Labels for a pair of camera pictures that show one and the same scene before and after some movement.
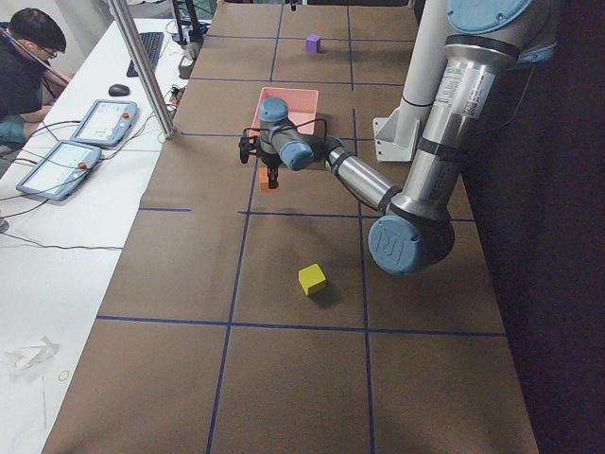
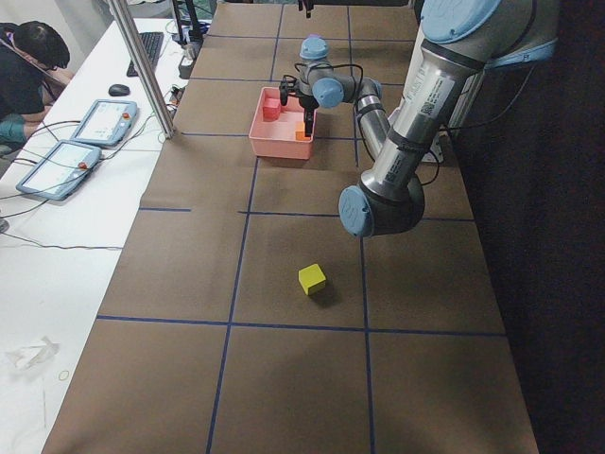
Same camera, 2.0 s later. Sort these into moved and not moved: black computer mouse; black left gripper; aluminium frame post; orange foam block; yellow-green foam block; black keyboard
Moved: orange foam block; black left gripper
Not moved: aluminium frame post; yellow-green foam block; black computer mouse; black keyboard
